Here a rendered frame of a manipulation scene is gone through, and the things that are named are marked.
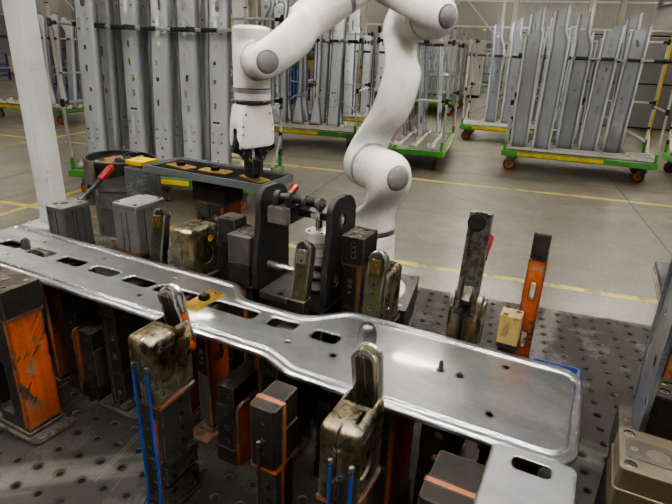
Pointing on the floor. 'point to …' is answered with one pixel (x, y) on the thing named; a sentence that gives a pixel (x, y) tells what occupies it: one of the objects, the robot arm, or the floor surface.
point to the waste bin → (106, 192)
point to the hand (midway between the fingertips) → (253, 168)
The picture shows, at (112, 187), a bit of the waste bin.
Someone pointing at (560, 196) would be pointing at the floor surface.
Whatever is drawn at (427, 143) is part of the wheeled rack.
